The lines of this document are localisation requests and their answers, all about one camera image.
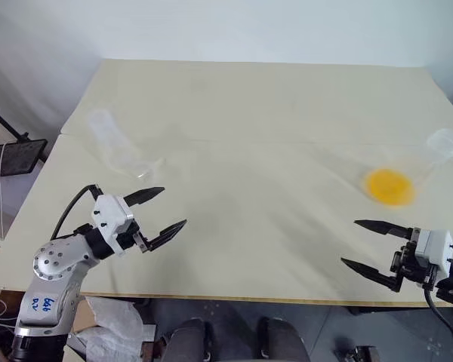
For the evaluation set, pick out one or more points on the crumpled white plastic bag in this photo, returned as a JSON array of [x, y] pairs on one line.
[[113, 324]]

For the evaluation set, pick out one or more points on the black tablet screen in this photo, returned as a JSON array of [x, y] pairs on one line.
[[13, 158]]

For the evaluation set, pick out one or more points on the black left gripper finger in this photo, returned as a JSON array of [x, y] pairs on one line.
[[168, 233], [145, 194]]

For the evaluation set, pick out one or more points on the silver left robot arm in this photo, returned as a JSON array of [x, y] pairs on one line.
[[53, 260]]

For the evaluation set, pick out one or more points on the slim clear plastic bottle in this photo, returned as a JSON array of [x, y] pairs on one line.
[[113, 143]]

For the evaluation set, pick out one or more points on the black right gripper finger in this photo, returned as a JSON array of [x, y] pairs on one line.
[[385, 227], [370, 272]]

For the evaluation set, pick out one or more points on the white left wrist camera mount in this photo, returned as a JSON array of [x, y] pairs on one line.
[[111, 215]]

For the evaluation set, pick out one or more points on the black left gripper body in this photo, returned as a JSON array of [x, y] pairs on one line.
[[136, 235]]

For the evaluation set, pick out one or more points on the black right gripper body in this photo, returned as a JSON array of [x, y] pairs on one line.
[[409, 264]]

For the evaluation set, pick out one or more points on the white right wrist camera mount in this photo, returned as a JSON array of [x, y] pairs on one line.
[[436, 249]]

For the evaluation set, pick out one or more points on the flask with yellow liquid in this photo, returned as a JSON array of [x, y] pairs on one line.
[[419, 162]]

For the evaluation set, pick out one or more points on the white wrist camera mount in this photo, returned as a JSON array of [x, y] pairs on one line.
[[111, 215], [436, 249]]

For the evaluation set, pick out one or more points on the dark rounded shape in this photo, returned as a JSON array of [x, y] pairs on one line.
[[188, 339], [283, 339]]

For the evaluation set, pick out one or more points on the orange liquid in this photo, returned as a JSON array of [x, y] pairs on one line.
[[390, 186]]

